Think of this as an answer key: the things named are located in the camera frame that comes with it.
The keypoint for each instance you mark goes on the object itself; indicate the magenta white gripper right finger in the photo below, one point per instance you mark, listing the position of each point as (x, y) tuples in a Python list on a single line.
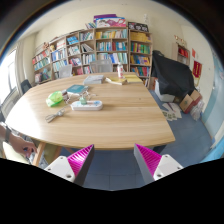
[(154, 166)]

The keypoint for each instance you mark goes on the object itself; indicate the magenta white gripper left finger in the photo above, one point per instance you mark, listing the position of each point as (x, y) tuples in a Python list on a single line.
[(73, 168)]

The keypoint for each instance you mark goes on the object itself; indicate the green white charger plug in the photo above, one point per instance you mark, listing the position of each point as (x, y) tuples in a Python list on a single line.
[(83, 100)]

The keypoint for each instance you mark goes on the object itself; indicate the person's left hand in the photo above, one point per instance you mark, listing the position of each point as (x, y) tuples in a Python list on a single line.
[(21, 146)]

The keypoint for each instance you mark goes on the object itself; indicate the papers on floor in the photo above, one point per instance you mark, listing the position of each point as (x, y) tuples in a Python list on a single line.
[(171, 111)]

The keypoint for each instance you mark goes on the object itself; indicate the white power strip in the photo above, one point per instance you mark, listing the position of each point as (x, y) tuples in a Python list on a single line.
[(88, 106)]

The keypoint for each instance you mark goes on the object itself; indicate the wooden oval table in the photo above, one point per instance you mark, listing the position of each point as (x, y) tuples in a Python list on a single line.
[(129, 116)]

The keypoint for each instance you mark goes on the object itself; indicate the green plastic bag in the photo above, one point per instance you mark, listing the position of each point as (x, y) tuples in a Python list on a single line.
[(54, 98)]

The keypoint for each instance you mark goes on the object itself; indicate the cardboard box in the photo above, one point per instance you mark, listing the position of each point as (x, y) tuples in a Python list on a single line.
[(189, 101)]

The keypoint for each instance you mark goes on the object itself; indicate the teal book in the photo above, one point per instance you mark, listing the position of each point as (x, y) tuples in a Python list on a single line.
[(77, 89)]

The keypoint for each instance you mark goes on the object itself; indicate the yellow folder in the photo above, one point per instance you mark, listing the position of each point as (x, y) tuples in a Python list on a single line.
[(132, 79)]

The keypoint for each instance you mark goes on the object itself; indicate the grey stacked books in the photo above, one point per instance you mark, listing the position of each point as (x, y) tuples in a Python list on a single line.
[(93, 79)]

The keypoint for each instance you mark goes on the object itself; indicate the black cloth covered furniture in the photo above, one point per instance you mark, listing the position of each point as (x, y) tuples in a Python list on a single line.
[(174, 78)]

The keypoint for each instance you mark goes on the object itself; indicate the grey chair left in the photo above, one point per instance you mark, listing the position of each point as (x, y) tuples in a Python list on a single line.
[(65, 71)]

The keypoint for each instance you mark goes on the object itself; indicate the clear plastic bottle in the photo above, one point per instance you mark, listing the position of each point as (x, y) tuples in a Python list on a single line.
[(120, 70)]

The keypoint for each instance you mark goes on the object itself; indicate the grey mesh chair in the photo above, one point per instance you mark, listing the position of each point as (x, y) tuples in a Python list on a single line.
[(100, 66)]

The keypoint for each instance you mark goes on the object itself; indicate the large wooden bookshelf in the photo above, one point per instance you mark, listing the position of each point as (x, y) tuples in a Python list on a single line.
[(132, 48)]

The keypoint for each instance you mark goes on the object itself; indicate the colourful boxes atop shelf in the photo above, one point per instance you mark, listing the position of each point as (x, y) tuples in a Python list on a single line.
[(106, 20)]

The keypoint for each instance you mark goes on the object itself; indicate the small wall shelf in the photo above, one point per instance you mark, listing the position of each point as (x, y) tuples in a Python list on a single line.
[(179, 51)]

